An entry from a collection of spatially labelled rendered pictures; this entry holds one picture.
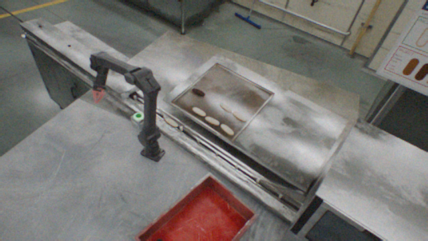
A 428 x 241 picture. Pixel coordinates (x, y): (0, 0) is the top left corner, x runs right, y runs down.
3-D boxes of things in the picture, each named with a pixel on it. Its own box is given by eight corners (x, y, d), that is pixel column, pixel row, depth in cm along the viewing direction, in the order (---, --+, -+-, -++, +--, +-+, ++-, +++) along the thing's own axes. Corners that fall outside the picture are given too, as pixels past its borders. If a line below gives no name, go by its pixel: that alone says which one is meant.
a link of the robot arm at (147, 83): (146, 90, 114) (164, 81, 120) (126, 72, 119) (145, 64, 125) (146, 149, 147) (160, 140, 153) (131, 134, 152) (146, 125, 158)
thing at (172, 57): (100, 168, 240) (78, 98, 182) (168, 96, 318) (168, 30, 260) (298, 266, 201) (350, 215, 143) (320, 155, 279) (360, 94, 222)
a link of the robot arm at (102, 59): (134, 88, 121) (154, 78, 127) (131, 76, 117) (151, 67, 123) (89, 64, 145) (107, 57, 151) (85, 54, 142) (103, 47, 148)
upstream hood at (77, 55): (22, 31, 225) (18, 22, 219) (43, 25, 236) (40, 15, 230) (122, 103, 180) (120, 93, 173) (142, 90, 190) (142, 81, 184)
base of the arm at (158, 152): (140, 154, 155) (158, 163, 153) (138, 145, 150) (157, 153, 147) (148, 144, 161) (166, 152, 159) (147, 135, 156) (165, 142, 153)
